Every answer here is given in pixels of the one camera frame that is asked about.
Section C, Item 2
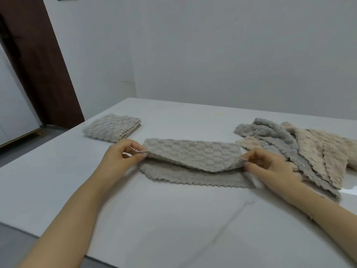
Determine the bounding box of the person's left forearm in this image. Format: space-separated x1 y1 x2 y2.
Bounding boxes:
17 176 119 268

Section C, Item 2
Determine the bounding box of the person's left hand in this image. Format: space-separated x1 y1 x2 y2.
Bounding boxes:
99 139 148 189

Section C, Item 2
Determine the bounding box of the person's right hand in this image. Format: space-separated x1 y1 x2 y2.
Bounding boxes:
240 148 303 193

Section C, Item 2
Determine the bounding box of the folded grey-beige fleece cloth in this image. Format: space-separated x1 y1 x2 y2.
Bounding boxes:
82 113 142 143

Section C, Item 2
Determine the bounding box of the pinkish beige fleece cloth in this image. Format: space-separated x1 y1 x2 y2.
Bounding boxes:
236 136 301 173

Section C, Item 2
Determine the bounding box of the grey textured fleece cloth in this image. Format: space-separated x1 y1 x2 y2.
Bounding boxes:
139 138 256 190

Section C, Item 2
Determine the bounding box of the person's right forearm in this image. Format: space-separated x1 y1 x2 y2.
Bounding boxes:
287 180 357 249

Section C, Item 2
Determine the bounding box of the dark brown door frame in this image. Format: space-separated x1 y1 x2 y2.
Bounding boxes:
0 0 85 129

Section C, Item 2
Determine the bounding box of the blue-grey fleece cloth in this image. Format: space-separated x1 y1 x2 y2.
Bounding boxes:
233 118 342 203

